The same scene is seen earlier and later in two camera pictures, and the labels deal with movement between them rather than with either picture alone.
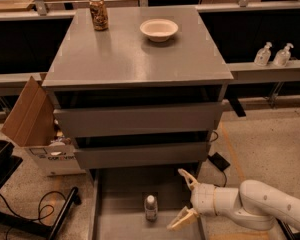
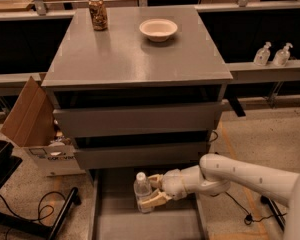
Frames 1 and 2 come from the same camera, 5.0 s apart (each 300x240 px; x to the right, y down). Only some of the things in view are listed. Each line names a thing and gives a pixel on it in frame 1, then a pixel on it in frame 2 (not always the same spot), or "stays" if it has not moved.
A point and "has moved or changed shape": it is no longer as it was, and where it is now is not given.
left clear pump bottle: (263, 55) stays
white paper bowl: (159, 30) stays
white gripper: (203, 198) -> (171, 183)
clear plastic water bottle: (151, 208) has moved or changed shape
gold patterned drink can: (99, 12) stays
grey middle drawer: (143, 155) stays
